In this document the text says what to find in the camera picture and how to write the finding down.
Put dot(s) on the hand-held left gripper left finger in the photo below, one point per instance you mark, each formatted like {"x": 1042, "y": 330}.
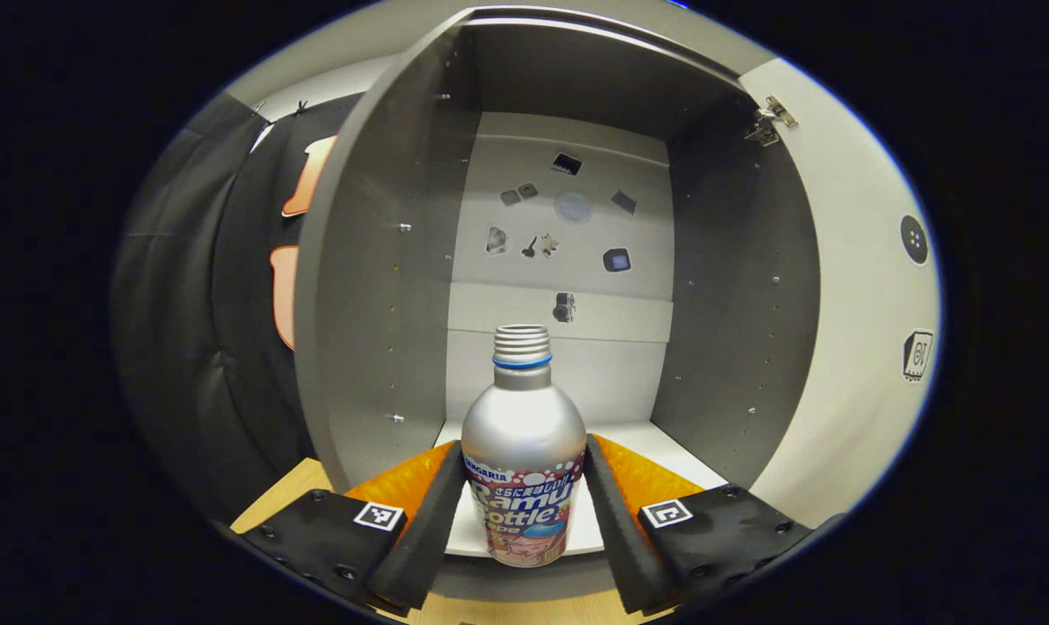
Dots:
{"x": 420, "y": 529}

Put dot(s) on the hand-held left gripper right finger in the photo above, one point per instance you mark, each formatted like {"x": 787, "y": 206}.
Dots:
{"x": 619, "y": 529}

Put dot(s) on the black backdrop cloth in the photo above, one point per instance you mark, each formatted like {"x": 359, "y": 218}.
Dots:
{"x": 194, "y": 304}

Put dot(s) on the silver bottle with printed label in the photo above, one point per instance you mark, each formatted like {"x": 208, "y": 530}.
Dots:
{"x": 524, "y": 434}

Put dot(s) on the row of small cloth clips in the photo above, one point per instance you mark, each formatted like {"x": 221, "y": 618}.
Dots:
{"x": 299, "y": 107}

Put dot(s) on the beige cabinet door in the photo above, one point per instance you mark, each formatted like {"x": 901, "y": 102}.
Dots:
{"x": 854, "y": 260}

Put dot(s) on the grey cabinet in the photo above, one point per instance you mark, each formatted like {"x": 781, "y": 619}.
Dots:
{"x": 376, "y": 260}

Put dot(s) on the metal door hinge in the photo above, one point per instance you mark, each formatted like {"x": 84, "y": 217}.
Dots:
{"x": 771, "y": 117}

